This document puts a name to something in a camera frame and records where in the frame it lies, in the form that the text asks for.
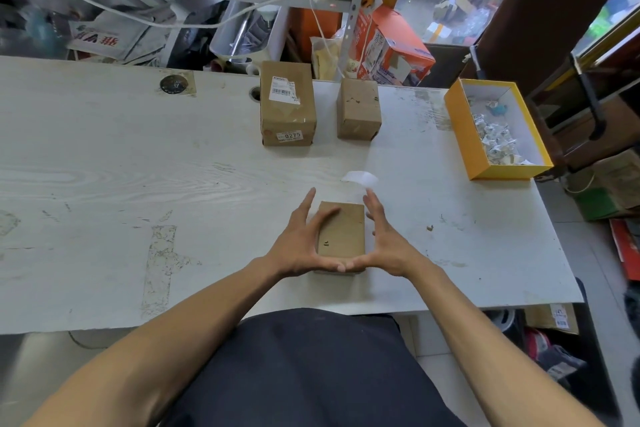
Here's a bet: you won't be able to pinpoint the dark navy shirt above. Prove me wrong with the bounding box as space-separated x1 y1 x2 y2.
162 308 469 427

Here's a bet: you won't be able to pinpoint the white plastic bin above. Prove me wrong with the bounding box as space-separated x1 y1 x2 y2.
209 3 291 65

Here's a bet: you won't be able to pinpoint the small cube brown parcel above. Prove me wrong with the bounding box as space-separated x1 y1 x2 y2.
313 200 367 276

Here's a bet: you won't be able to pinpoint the yellow tray with label scraps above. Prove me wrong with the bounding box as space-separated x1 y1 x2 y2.
443 78 555 181

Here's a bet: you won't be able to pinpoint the person's left hand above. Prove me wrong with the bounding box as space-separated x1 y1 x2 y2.
265 186 347 278

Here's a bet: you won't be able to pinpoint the white perforated metal post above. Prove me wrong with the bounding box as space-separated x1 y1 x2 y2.
339 0 386 81

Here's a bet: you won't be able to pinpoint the folded newspaper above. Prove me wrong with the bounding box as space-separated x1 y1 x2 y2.
67 11 171 65

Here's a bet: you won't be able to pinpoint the pile of torn label scraps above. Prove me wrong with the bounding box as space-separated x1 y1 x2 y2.
469 100 536 166

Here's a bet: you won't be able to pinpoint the tall cardboard box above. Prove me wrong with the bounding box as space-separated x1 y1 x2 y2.
259 60 318 147

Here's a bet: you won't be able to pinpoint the person's left forearm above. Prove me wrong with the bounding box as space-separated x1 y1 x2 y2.
22 259 283 427

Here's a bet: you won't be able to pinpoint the orange printed carton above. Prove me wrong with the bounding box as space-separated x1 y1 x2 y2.
349 5 437 87

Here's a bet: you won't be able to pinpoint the white bucket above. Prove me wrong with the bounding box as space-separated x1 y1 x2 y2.
487 309 519 334

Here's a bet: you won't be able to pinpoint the black plastic crate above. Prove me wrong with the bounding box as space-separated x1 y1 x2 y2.
519 277 621 422

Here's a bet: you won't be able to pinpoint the beige plastic packet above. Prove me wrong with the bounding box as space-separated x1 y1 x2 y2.
309 36 351 81

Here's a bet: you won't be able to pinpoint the person's right hand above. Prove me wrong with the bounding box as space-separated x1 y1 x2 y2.
345 187 426 278

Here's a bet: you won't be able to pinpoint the person's right forearm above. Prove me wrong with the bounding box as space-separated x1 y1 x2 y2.
405 261 606 427

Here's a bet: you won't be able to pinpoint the labelled brown cardboard box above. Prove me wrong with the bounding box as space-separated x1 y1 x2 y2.
523 302 580 336

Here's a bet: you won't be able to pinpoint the red folder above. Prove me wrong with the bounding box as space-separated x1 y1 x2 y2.
609 219 640 282

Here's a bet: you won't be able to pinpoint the black round grommet cover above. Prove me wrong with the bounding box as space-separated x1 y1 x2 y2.
159 74 190 95

